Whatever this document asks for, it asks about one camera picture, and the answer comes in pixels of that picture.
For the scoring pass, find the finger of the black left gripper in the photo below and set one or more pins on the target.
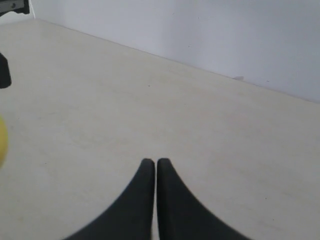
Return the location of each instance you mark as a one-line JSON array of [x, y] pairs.
[[5, 76]]

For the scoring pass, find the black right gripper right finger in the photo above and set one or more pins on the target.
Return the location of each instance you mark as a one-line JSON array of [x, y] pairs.
[[180, 215]]

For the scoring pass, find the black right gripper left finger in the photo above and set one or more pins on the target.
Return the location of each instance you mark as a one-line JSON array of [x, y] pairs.
[[131, 214]]

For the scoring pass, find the yellow tennis ball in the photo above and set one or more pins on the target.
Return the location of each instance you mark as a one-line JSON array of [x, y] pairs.
[[3, 141]]

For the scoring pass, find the dark furniture in corner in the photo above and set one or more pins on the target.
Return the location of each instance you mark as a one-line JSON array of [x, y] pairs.
[[16, 6]]

